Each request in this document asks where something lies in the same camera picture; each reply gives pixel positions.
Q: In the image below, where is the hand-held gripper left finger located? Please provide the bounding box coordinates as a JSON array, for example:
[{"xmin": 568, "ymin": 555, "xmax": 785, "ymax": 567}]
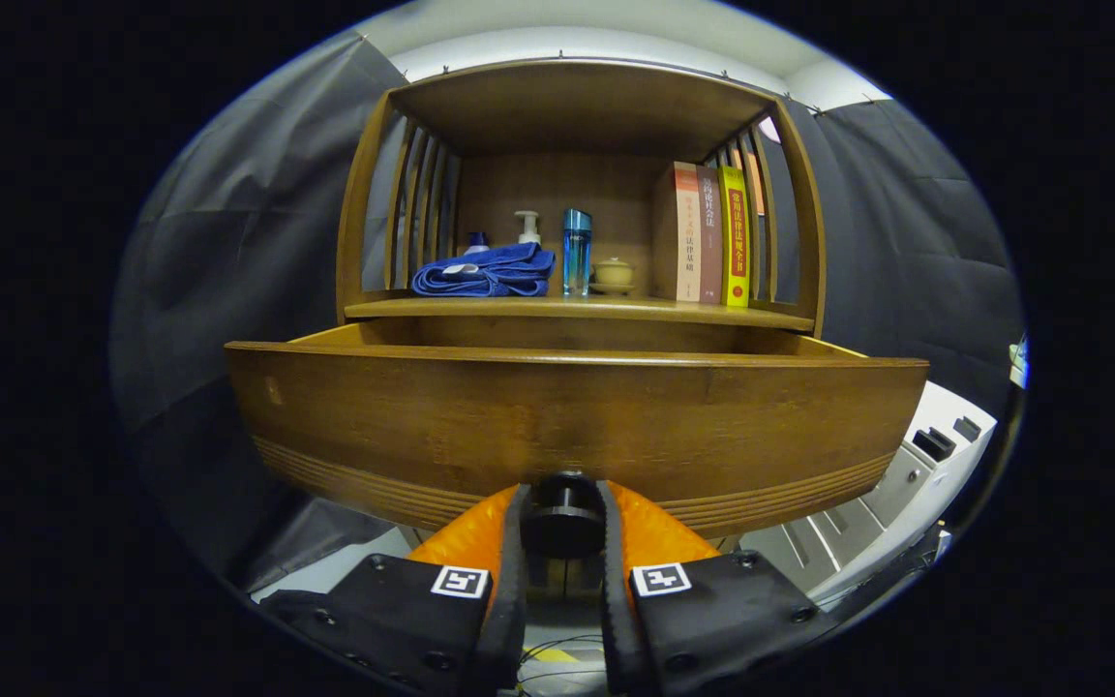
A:
[{"xmin": 257, "ymin": 482, "xmax": 531, "ymax": 697}]

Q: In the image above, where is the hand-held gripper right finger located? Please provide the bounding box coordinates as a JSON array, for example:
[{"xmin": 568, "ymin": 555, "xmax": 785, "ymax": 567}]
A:
[{"xmin": 596, "ymin": 479, "xmax": 839, "ymax": 697}]

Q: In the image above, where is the wooden drawer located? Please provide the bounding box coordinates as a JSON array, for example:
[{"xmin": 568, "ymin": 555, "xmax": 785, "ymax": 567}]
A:
[{"xmin": 226, "ymin": 322, "xmax": 930, "ymax": 561}]

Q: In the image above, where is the wooden countertop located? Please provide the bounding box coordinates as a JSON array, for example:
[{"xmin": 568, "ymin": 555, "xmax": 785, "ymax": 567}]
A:
[{"xmin": 345, "ymin": 290, "xmax": 815, "ymax": 333}]

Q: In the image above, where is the white side cabinet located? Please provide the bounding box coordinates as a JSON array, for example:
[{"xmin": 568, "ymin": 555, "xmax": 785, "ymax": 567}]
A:
[{"xmin": 737, "ymin": 380, "xmax": 999, "ymax": 606}]

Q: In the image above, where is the wooden cabinet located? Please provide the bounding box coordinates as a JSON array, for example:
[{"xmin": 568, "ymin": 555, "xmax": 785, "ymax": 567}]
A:
[{"xmin": 335, "ymin": 58, "xmax": 828, "ymax": 340}]

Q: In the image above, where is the yellow lidded teacup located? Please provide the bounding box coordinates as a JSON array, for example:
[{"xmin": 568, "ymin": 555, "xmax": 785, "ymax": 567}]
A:
[{"xmin": 590, "ymin": 257, "xmax": 636, "ymax": 295}]

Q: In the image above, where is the folded blue towel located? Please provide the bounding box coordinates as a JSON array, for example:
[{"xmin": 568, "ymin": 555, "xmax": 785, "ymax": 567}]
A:
[{"xmin": 410, "ymin": 242, "xmax": 557, "ymax": 298}]

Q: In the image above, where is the tall blue glass bottle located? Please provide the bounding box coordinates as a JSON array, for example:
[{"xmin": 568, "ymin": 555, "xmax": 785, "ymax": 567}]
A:
[{"xmin": 561, "ymin": 208, "xmax": 593, "ymax": 296}]

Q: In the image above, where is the orange and white book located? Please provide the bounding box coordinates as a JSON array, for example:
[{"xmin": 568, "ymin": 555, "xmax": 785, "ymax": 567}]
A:
[{"xmin": 652, "ymin": 162, "xmax": 702, "ymax": 303}]

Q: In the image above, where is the brown book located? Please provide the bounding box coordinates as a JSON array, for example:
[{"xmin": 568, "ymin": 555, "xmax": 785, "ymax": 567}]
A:
[{"xmin": 695, "ymin": 167, "xmax": 725, "ymax": 305}]

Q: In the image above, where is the yellow book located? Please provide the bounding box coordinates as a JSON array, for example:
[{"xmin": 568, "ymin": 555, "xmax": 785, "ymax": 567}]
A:
[{"xmin": 718, "ymin": 166, "xmax": 752, "ymax": 309}]

